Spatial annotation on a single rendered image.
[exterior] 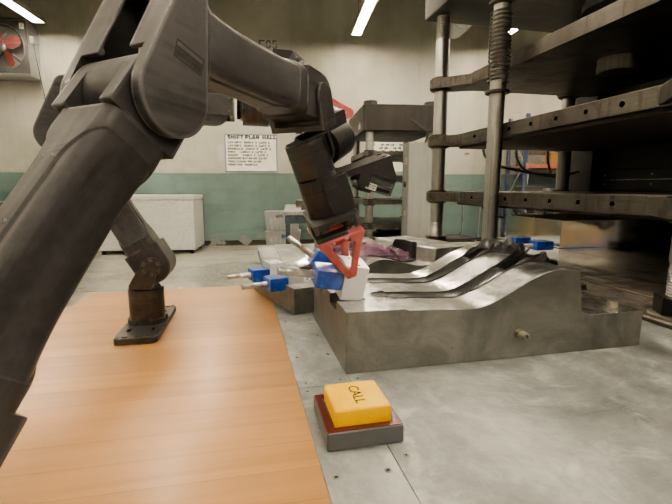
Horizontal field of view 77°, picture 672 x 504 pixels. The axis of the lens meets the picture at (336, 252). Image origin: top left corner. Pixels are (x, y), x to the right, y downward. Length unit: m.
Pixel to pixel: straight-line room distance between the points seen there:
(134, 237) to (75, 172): 0.51
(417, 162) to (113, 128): 4.67
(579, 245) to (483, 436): 1.05
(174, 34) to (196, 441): 0.38
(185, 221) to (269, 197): 1.59
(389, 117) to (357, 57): 3.10
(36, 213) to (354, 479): 0.32
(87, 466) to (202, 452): 0.10
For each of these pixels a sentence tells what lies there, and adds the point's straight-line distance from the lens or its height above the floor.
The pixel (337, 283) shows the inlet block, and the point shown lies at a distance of 0.62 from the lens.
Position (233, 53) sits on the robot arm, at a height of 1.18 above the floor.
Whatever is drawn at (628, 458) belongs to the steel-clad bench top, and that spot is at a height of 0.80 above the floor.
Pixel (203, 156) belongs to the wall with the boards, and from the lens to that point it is 7.89.
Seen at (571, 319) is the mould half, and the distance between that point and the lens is 0.76.
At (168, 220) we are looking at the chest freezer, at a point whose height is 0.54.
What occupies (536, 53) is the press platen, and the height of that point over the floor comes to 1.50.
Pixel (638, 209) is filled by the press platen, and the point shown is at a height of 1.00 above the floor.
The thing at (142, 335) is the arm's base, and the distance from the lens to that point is 0.80.
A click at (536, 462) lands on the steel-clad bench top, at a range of 0.49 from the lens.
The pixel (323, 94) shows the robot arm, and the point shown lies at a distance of 0.56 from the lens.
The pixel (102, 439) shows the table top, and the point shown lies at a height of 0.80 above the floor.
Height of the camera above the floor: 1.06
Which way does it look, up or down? 9 degrees down
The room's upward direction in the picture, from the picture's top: straight up
